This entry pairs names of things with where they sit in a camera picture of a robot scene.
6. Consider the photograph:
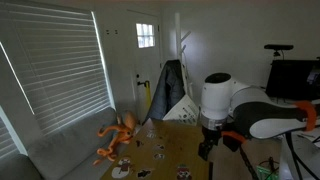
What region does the santa figure sticker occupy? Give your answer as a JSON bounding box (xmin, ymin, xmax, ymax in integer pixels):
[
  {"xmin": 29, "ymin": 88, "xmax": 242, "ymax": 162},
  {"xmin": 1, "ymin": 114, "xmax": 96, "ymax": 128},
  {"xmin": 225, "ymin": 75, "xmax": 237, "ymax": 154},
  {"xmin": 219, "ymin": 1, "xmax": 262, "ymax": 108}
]
[{"xmin": 175, "ymin": 163, "xmax": 193, "ymax": 180}]

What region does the yellow strap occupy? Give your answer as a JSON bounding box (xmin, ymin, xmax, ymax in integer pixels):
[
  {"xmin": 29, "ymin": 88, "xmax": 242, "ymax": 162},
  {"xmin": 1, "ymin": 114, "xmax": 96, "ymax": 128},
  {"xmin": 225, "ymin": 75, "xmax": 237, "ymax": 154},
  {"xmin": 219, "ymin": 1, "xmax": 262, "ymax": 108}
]
[{"xmin": 144, "ymin": 80, "xmax": 153, "ymax": 111}]

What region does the black figure sticker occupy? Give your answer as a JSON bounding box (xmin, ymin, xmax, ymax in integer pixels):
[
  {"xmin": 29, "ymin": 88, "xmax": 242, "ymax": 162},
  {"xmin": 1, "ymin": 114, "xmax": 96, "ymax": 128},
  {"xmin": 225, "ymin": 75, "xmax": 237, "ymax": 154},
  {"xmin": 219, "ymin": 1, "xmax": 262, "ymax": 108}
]
[{"xmin": 137, "ymin": 168, "xmax": 154, "ymax": 179}]

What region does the wooden table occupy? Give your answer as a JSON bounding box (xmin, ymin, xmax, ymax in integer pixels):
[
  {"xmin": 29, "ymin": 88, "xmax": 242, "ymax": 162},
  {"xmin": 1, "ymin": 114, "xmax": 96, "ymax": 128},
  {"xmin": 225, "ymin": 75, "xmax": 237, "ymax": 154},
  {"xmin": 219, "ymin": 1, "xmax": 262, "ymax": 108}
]
[{"xmin": 99, "ymin": 118, "xmax": 214, "ymax": 180}]

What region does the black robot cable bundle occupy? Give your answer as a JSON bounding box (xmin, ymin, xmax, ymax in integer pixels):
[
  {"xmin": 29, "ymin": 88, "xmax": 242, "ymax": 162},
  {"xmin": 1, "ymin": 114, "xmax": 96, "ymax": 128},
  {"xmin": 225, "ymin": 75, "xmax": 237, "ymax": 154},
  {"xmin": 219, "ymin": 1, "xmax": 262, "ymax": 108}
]
[{"xmin": 238, "ymin": 131, "xmax": 320, "ymax": 180}]

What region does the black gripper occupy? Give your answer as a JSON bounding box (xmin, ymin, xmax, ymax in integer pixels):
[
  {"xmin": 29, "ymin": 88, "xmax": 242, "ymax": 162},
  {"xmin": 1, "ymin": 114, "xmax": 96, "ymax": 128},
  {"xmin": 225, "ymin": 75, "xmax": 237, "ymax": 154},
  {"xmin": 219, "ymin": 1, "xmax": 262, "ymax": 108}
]
[{"xmin": 198, "ymin": 127, "xmax": 223, "ymax": 162}]

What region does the black door handle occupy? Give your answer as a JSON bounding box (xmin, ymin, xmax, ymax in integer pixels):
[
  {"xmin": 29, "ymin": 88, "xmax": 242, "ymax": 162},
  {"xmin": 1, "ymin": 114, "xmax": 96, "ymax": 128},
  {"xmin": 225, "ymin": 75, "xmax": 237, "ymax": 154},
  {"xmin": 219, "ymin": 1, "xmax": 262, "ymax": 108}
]
[{"xmin": 136, "ymin": 79, "xmax": 151, "ymax": 88}]

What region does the grey sofa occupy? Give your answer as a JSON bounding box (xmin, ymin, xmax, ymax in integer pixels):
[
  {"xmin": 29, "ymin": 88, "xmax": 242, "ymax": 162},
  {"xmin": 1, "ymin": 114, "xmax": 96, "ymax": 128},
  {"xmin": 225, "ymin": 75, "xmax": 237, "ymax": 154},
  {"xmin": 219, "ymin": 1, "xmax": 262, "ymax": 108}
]
[{"xmin": 0, "ymin": 106, "xmax": 143, "ymax": 180}]

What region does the white door with window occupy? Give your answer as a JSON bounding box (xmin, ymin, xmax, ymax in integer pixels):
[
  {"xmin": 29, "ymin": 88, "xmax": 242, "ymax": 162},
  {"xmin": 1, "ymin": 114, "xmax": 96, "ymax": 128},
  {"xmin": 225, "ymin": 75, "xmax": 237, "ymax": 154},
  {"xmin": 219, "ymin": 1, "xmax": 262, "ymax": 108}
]
[{"xmin": 128, "ymin": 9, "xmax": 165, "ymax": 125}]

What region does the dark grey jacket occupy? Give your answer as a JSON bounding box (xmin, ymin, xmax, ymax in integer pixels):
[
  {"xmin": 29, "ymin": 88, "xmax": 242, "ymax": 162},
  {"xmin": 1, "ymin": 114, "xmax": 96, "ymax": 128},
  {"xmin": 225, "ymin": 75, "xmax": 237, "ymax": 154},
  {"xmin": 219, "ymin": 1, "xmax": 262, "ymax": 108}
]
[{"xmin": 143, "ymin": 59, "xmax": 187, "ymax": 123}]

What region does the snowman sticker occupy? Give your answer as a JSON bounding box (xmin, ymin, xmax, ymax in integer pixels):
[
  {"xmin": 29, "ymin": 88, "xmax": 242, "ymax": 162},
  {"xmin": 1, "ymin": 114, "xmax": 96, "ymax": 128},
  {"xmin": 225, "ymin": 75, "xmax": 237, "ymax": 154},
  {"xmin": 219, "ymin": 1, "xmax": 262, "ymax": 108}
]
[{"xmin": 110, "ymin": 157, "xmax": 134, "ymax": 180}]

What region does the orange octopus plush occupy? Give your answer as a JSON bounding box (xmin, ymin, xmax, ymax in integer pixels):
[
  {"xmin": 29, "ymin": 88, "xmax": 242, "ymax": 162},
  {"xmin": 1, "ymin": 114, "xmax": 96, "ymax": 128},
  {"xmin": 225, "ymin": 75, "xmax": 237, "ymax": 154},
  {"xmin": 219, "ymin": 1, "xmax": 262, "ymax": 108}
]
[{"xmin": 92, "ymin": 110, "xmax": 139, "ymax": 166}]

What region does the green circuit board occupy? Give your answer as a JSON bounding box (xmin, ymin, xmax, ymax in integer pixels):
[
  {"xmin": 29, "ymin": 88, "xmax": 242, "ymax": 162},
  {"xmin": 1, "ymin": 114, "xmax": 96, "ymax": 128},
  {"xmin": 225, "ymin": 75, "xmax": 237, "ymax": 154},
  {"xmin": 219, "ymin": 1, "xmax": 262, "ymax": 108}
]
[{"xmin": 255, "ymin": 164, "xmax": 278, "ymax": 180}]

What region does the white tote bag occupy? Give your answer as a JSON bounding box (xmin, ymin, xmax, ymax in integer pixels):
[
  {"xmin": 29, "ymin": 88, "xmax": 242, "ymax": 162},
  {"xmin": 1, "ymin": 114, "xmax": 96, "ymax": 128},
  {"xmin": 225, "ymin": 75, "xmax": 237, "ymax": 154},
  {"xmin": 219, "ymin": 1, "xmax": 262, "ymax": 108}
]
[{"xmin": 162, "ymin": 94, "xmax": 201, "ymax": 127}]

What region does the white coat stand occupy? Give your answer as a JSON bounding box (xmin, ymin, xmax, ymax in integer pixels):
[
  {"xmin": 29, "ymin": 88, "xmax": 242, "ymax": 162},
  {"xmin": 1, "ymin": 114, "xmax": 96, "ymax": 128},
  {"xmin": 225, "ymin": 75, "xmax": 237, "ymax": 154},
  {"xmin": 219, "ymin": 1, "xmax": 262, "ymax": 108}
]
[{"xmin": 174, "ymin": 12, "xmax": 195, "ymax": 100}]

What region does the black monitor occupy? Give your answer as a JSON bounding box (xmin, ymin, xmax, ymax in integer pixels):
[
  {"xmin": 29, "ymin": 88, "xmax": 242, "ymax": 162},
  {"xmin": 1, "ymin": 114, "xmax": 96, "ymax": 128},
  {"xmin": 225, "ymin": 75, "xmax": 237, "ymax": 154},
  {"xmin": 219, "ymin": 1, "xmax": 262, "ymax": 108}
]
[{"xmin": 265, "ymin": 59, "xmax": 320, "ymax": 101}]

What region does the wide white window blind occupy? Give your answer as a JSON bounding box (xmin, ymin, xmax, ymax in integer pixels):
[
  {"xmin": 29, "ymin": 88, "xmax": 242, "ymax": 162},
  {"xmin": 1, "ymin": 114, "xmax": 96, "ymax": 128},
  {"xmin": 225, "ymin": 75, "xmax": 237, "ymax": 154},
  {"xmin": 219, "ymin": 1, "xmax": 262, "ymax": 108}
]
[{"xmin": 0, "ymin": 2, "xmax": 116, "ymax": 157}]

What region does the black camera on stand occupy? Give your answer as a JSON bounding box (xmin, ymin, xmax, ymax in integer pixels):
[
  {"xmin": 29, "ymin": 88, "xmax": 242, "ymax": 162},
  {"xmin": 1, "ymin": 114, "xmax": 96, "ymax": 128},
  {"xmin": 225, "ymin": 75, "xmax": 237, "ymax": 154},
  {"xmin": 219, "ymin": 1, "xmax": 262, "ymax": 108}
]
[{"xmin": 263, "ymin": 43, "xmax": 295, "ymax": 58}]

